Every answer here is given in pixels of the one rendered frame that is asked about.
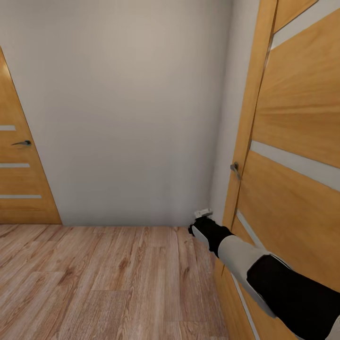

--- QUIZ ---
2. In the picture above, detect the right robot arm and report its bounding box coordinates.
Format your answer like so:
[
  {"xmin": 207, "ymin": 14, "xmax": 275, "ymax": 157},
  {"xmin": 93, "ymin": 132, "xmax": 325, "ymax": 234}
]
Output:
[{"xmin": 188, "ymin": 208, "xmax": 340, "ymax": 340}]

